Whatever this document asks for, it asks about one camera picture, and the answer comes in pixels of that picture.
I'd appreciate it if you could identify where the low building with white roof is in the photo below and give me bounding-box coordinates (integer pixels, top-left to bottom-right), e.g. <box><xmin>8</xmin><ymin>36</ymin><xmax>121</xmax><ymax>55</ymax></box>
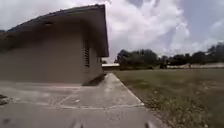
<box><xmin>101</xmin><ymin>62</ymin><xmax>121</xmax><ymax>71</ymax></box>

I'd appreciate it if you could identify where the row of trees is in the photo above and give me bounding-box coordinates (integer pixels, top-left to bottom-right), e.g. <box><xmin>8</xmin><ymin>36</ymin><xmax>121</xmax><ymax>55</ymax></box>
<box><xmin>114</xmin><ymin>42</ymin><xmax>224</xmax><ymax>70</ymax></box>

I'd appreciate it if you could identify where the grey concrete path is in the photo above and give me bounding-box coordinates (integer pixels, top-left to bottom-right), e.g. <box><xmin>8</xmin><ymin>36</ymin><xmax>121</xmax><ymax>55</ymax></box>
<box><xmin>0</xmin><ymin>72</ymin><xmax>170</xmax><ymax>128</ymax></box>

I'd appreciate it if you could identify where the tan building with overhanging roof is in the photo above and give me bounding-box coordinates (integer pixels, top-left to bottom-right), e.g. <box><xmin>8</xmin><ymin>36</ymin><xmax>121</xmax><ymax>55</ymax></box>
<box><xmin>0</xmin><ymin>3</ymin><xmax>110</xmax><ymax>86</ymax></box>

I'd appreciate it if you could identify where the grass field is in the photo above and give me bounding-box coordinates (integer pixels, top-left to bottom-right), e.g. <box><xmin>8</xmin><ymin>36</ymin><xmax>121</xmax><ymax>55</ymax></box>
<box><xmin>112</xmin><ymin>67</ymin><xmax>224</xmax><ymax>128</ymax></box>

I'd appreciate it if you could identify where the pale road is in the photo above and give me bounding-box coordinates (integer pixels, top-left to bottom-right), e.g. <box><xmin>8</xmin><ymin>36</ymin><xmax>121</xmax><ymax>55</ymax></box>
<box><xmin>166</xmin><ymin>62</ymin><xmax>224</xmax><ymax>70</ymax></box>

